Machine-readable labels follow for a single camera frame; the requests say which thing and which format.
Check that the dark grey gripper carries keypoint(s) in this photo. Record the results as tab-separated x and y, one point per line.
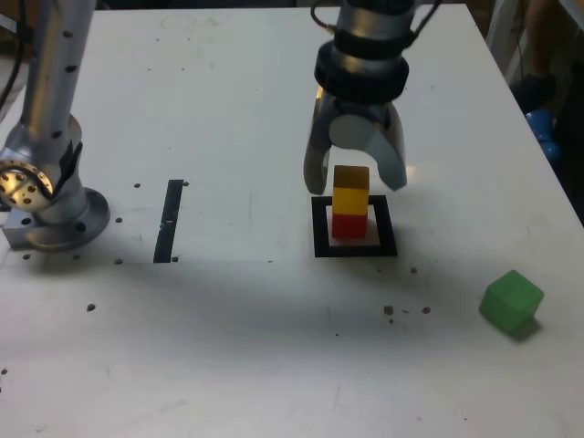
360	108

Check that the red cube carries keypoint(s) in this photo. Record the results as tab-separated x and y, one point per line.
349	226

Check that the white metal frame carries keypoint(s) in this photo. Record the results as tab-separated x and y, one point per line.
499	32

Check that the person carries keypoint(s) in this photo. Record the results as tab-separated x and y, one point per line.
538	86

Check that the blue plastic object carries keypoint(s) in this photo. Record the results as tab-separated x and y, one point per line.
543	125

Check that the yellow cube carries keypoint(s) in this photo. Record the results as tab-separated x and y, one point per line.
350	196

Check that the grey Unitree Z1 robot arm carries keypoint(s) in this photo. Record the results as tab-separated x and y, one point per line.
50	91

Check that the black tape square outline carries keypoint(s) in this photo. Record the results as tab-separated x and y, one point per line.
319	228

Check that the green cube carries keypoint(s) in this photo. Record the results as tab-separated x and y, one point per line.
511	301

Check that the black tape strip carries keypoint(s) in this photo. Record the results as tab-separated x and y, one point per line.
166	228

